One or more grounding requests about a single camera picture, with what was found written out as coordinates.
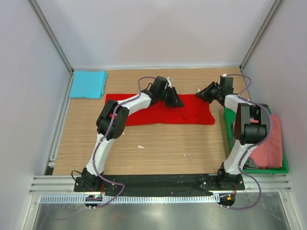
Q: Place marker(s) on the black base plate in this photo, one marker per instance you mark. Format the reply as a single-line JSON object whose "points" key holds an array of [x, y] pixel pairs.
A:
{"points": [[161, 185]]}

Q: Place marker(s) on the pink t-shirt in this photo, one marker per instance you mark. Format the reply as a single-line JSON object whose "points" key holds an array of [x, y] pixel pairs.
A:
{"points": [[270, 153]]}

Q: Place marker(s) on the white slotted cable duct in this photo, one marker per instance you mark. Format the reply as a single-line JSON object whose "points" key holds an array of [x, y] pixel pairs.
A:
{"points": [[95, 199]]}

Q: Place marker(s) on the folded light blue t-shirt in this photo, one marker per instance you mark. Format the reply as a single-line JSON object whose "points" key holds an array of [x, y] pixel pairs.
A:
{"points": [[88, 84]]}

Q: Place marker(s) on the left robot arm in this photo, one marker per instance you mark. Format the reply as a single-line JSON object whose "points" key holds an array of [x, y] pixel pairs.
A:
{"points": [[111, 124]]}

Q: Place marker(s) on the grey t-shirt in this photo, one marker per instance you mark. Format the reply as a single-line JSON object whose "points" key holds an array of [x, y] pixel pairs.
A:
{"points": [[250, 165]]}

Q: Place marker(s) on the green plastic bin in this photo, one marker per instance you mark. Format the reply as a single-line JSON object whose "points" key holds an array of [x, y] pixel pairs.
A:
{"points": [[284, 169]]}

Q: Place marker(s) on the left aluminium frame post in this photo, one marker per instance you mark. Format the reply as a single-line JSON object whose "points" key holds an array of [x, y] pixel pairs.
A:
{"points": [[42, 19]]}

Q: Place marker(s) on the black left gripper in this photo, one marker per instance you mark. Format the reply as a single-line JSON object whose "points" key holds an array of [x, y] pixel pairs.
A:
{"points": [[175, 101]]}

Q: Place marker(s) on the red t-shirt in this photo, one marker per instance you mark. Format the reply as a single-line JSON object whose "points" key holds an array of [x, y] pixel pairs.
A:
{"points": [[194, 111]]}

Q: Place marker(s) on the aluminium frame post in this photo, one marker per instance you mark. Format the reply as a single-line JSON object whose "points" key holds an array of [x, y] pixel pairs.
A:
{"points": [[42, 19], [261, 32]]}

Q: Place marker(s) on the right aluminium frame post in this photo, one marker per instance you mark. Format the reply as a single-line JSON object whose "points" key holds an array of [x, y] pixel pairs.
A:
{"points": [[261, 32]]}

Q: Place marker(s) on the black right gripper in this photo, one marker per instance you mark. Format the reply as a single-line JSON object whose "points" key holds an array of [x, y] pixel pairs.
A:
{"points": [[204, 94]]}

